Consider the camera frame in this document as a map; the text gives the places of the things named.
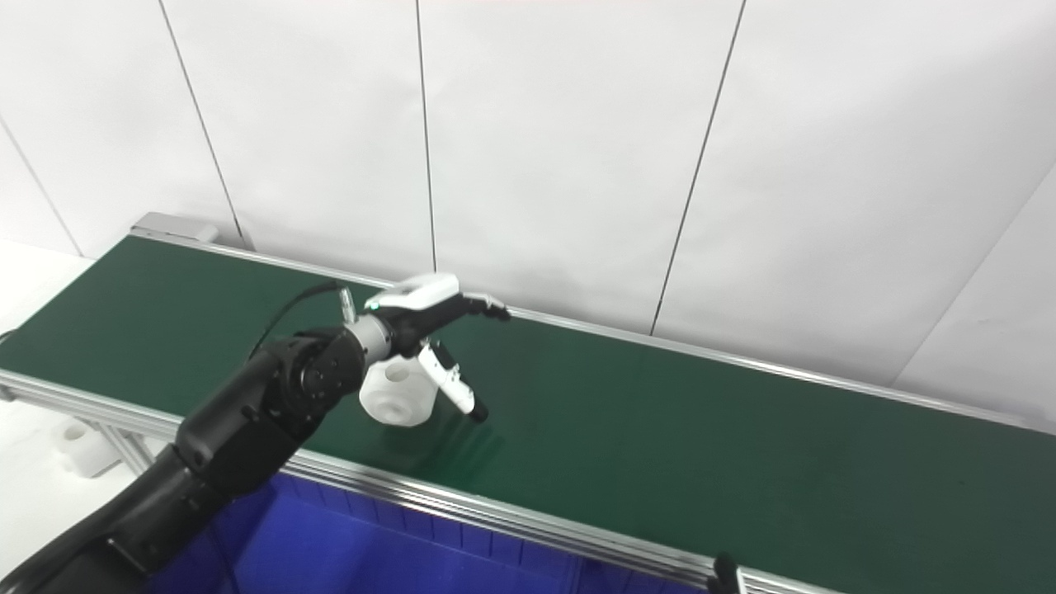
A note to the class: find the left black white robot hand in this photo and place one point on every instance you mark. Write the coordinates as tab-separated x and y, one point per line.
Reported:
412	309

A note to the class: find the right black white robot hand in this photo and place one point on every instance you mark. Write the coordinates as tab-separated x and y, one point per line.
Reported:
724	577

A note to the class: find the white round plastic part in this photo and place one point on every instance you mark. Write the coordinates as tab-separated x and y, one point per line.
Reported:
396	400
82	445

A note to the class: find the green conveyor belt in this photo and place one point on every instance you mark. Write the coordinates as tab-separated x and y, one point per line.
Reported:
660	421
429	495

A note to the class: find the aluminium conveyor support leg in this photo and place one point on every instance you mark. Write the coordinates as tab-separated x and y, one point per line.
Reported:
124	445

